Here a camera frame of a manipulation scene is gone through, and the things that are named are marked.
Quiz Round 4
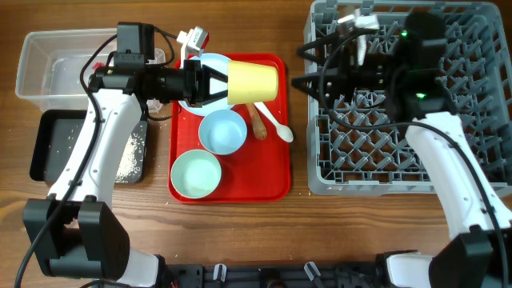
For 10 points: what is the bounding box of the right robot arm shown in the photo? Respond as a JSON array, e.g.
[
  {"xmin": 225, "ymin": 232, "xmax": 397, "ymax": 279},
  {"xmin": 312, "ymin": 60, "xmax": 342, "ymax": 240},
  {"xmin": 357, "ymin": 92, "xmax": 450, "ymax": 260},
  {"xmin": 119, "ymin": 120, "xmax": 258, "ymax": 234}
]
[{"xmin": 292, "ymin": 12, "xmax": 511, "ymax": 287}]

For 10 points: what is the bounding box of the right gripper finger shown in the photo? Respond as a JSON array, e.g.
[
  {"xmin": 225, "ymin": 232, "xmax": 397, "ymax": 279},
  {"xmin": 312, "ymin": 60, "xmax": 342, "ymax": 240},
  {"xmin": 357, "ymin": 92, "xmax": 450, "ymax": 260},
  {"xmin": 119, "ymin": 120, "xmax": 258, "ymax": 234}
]
[
  {"xmin": 296, "ymin": 29, "xmax": 366, "ymax": 64},
  {"xmin": 291, "ymin": 71, "xmax": 346, "ymax": 109}
]

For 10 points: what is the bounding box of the small light blue bowl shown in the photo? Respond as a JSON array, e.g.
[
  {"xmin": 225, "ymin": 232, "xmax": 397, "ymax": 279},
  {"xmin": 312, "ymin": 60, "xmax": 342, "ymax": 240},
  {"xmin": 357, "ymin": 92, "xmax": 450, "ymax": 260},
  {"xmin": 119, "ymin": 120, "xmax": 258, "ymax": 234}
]
[{"xmin": 198, "ymin": 110, "xmax": 248, "ymax": 155}]

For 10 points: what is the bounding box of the white rice pile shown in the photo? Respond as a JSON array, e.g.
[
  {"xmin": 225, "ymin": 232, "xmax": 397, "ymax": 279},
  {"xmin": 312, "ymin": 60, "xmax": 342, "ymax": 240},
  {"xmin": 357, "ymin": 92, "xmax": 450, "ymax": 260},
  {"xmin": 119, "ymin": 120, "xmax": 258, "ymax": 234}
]
[{"xmin": 115, "ymin": 133, "xmax": 145, "ymax": 183}]

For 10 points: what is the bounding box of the yellow plastic cup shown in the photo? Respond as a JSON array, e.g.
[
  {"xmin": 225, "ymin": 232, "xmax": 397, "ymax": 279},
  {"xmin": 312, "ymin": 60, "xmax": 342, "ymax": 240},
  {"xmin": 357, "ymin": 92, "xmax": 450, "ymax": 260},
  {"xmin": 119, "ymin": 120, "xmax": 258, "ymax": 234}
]
[{"xmin": 227, "ymin": 60, "xmax": 278, "ymax": 105}]

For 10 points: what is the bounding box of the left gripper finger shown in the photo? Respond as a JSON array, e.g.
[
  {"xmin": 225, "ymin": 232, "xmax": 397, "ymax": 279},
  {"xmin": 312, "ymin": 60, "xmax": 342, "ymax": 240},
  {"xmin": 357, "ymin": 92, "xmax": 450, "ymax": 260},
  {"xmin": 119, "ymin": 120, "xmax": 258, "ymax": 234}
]
[
  {"xmin": 202, "ymin": 64, "xmax": 228, "ymax": 82},
  {"xmin": 202, "ymin": 86, "xmax": 228, "ymax": 106}
]

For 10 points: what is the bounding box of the red snack wrapper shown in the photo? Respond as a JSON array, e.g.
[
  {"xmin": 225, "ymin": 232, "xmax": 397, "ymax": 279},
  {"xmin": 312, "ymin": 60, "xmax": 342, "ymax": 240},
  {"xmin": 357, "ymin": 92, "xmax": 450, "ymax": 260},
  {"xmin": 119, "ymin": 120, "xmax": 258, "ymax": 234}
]
[{"xmin": 92, "ymin": 62, "xmax": 105, "ymax": 70}]

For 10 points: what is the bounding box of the grey dishwasher rack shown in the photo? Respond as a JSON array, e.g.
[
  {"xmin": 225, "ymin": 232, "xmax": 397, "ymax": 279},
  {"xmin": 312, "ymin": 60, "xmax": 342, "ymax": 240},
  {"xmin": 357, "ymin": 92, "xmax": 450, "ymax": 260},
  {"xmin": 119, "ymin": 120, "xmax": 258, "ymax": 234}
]
[{"xmin": 303, "ymin": 1, "xmax": 511, "ymax": 197}]

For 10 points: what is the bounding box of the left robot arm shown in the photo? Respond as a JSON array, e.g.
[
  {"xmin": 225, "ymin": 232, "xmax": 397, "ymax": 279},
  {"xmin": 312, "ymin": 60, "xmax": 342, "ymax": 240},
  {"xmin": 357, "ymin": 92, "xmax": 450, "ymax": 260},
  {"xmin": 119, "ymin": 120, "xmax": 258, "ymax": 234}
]
[{"xmin": 22, "ymin": 22, "xmax": 227, "ymax": 287}]

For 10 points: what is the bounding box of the black rectangular tray bin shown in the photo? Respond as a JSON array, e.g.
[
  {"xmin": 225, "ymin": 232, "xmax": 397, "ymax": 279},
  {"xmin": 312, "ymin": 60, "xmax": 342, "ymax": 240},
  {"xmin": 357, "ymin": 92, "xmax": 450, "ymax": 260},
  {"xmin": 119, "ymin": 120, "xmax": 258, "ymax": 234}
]
[{"xmin": 29, "ymin": 110, "xmax": 148, "ymax": 184}]

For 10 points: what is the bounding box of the red serving tray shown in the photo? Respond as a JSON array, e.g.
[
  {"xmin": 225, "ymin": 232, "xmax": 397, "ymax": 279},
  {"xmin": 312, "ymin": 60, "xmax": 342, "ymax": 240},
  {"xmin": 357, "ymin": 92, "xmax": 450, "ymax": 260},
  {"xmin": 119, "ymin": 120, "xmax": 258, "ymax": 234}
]
[{"xmin": 168, "ymin": 53, "xmax": 291, "ymax": 204}]

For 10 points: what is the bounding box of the large light blue plate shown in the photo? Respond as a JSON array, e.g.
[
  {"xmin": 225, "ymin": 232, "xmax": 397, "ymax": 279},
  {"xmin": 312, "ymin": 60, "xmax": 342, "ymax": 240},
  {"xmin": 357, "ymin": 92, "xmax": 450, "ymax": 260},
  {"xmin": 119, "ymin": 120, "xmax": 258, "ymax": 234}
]
[{"xmin": 178, "ymin": 53, "xmax": 233, "ymax": 117}]

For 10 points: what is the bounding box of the clear plastic waste bin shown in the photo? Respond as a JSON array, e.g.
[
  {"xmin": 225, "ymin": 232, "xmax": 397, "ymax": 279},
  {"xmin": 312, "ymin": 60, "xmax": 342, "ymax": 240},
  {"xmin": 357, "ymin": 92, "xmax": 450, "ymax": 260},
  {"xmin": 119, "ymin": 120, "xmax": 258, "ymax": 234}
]
[{"xmin": 14, "ymin": 27, "xmax": 167, "ymax": 114}]

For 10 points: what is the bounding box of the white plastic spoon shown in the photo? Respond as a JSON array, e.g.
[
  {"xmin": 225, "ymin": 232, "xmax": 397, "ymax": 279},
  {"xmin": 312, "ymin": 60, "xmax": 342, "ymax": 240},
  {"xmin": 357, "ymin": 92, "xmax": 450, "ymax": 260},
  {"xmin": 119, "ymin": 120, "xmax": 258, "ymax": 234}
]
[{"xmin": 254, "ymin": 102, "xmax": 294, "ymax": 143}]

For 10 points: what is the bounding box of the light green bowl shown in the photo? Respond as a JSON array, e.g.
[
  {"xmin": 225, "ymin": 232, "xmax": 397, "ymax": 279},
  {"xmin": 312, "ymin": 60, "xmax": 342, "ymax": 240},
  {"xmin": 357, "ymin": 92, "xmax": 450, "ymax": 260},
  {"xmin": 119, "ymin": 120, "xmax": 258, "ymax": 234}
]
[{"xmin": 170, "ymin": 150, "xmax": 222, "ymax": 199}]

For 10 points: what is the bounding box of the brown carrot stick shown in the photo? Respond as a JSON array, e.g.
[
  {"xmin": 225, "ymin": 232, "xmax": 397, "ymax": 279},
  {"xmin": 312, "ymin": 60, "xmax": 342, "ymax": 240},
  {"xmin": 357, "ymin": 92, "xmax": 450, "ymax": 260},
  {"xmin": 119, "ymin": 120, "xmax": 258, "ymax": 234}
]
[{"xmin": 246, "ymin": 103, "xmax": 267, "ymax": 140}]

